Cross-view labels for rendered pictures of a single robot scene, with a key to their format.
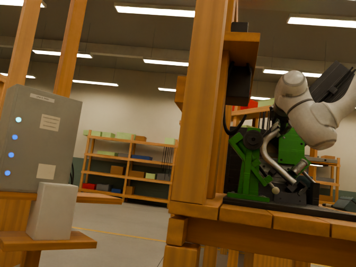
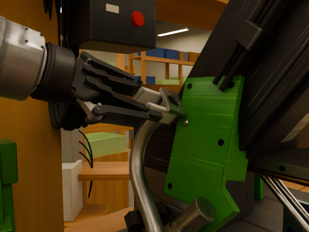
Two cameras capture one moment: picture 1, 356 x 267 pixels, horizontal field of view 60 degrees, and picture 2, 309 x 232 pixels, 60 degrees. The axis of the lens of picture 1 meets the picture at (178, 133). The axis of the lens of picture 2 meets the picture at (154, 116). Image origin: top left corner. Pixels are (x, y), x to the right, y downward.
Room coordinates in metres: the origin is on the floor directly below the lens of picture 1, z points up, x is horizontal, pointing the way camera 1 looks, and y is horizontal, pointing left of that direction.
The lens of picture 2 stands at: (1.04, -0.75, 1.25)
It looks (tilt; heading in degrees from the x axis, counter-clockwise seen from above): 5 degrees down; 39
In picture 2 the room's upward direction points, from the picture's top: straight up
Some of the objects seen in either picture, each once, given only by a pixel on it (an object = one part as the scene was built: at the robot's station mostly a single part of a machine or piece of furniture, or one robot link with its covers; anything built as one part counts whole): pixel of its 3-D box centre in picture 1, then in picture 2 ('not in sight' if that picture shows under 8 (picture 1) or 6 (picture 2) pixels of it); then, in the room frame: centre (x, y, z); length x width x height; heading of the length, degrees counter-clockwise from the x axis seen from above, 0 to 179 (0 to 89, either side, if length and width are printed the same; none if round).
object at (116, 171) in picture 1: (126, 167); not in sight; (10.28, 1.55, 1.12); 3.22 x 0.55 x 2.23; 83
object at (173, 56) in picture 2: not in sight; (173, 97); (6.39, 3.04, 1.14); 2.45 x 0.55 x 2.28; 173
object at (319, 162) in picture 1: (292, 159); (277, 159); (1.59, -0.60, 1.11); 0.39 x 0.16 x 0.03; 78
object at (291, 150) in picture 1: (290, 144); (213, 137); (1.45, -0.54, 1.17); 0.13 x 0.12 x 0.20; 168
